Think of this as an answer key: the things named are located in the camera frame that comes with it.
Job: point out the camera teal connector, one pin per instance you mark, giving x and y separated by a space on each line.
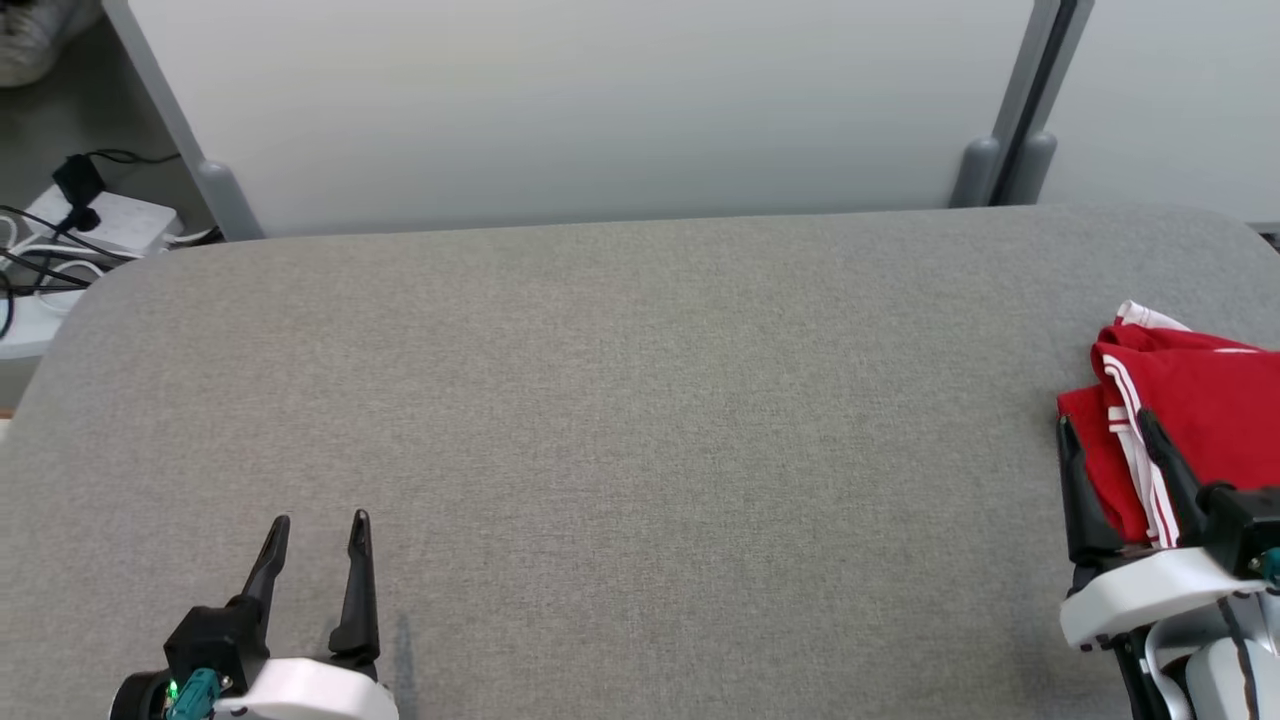
192 698
1272 568

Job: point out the white sneaker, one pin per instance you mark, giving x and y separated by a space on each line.
40 35

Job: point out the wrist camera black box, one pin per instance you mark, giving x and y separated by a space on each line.
210 640
1245 525

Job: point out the grey partition post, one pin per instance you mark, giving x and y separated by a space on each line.
985 170
225 200

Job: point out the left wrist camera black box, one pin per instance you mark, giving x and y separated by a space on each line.
210 640

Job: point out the left camera teal connector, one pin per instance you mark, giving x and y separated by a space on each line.
192 698

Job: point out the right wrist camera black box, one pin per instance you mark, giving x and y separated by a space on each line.
1245 525

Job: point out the red shorts with white trim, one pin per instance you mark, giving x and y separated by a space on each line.
1150 316

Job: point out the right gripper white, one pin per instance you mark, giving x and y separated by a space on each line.
1150 590

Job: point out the red jersey with number 23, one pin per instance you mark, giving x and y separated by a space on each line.
1220 420

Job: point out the black power adapter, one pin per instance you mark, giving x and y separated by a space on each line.
75 185

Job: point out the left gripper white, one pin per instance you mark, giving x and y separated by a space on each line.
310 695

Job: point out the right camera teal connector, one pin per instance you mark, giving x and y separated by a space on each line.
1272 568

